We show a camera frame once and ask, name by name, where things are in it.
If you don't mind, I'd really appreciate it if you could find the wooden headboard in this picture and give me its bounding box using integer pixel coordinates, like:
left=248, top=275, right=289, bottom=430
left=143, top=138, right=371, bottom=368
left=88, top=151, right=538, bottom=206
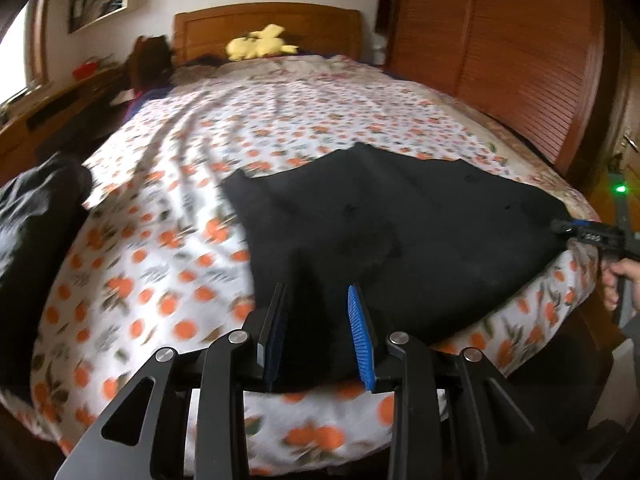
left=172, top=2, right=363, bottom=68

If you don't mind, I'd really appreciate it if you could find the window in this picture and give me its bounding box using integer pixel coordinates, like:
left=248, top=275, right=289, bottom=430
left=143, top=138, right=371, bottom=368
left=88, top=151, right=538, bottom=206
left=0, top=7, right=33, bottom=106

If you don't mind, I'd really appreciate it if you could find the bed with orange-print sheet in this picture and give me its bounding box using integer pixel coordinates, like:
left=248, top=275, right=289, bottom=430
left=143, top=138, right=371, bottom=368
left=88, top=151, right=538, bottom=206
left=27, top=52, right=601, bottom=478

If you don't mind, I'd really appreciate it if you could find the wooden slatted wardrobe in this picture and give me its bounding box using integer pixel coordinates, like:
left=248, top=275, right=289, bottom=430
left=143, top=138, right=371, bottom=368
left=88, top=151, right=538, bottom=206
left=385, top=0, right=626, bottom=191

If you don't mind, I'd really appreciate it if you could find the dark cloth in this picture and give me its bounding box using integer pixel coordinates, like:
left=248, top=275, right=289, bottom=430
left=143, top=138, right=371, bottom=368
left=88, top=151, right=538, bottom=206
left=0, top=152, right=93, bottom=406

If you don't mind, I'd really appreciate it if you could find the wooden desk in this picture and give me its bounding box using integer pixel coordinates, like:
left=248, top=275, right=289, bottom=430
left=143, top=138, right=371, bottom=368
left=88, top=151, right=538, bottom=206
left=0, top=67, right=126, bottom=186

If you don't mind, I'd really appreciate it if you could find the wooden corner shelf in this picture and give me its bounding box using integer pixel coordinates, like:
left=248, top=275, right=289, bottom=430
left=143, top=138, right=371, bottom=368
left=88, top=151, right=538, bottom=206
left=372, top=0, right=401, bottom=66

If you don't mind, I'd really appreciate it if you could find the black coat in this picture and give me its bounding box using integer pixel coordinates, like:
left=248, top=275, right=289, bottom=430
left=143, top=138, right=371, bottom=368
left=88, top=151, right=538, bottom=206
left=220, top=142, right=576, bottom=393

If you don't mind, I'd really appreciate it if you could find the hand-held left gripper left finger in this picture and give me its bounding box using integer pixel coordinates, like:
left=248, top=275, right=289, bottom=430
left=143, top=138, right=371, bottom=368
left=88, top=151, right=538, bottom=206
left=55, top=282, right=292, bottom=480

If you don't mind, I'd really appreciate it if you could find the yellow plush toy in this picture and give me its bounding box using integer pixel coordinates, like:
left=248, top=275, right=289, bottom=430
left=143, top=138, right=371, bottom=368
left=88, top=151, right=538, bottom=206
left=226, top=24, right=300, bottom=62

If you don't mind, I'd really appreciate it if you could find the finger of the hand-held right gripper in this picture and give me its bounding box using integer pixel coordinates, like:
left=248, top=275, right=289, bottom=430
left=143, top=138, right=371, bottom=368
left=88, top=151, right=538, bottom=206
left=550, top=217, right=603, bottom=242

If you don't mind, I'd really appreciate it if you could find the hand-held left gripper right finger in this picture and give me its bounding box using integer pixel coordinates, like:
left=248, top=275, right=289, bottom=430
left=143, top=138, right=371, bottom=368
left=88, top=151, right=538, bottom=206
left=347, top=284, right=581, bottom=480

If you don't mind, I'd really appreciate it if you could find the person's right hand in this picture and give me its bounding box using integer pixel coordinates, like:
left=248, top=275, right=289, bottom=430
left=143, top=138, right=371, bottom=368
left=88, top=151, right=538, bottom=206
left=600, top=257, right=640, bottom=322

